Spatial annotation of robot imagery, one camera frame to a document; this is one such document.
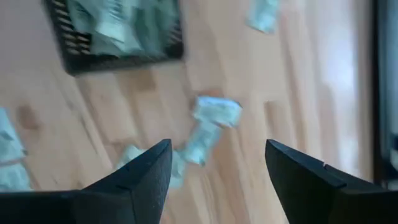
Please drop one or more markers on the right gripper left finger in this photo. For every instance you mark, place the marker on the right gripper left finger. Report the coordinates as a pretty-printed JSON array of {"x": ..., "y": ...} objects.
[{"x": 140, "y": 193}]

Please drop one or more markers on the blurred white packet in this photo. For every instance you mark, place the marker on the blurred white packet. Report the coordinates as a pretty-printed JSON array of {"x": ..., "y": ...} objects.
[{"x": 155, "y": 25}]

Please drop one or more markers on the black mesh plastic basket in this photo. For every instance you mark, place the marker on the black mesh plastic basket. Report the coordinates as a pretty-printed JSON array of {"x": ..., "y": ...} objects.
[{"x": 71, "y": 65}]

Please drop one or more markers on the black aluminium table frame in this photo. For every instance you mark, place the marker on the black aluminium table frame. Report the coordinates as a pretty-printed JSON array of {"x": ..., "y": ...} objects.
[{"x": 379, "y": 93}]

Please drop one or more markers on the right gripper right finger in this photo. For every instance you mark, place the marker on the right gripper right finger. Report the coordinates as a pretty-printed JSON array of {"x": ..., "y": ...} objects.
[{"x": 304, "y": 196}]

